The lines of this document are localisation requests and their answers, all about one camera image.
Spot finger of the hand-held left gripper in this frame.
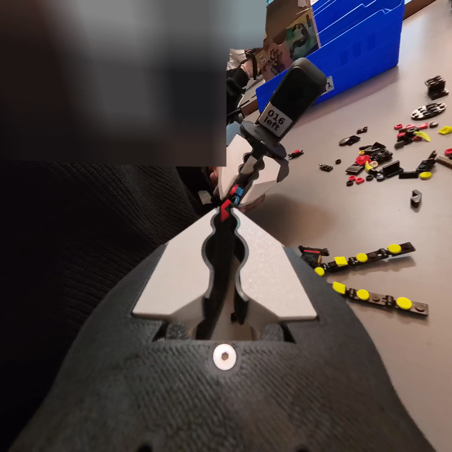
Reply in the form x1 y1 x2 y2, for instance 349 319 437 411
213 133 253 207
240 155 291 209

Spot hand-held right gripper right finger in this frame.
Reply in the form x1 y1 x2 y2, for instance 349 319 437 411
230 207 319 341

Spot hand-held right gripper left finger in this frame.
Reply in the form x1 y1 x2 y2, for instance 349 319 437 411
131 208 221 340

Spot black lego leg red clip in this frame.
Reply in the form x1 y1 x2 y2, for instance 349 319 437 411
202 202 238 338

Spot black yellow lego spider model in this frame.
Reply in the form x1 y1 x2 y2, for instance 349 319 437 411
298 242 429 317

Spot pile of loose lego pieces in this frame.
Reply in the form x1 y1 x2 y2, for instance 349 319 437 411
286 74 452 186

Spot printed cardboard box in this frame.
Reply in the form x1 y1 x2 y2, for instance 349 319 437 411
263 0 322 77

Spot blue plastic bin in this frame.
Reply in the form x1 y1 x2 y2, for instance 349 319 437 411
310 0 405 27
256 5 405 114

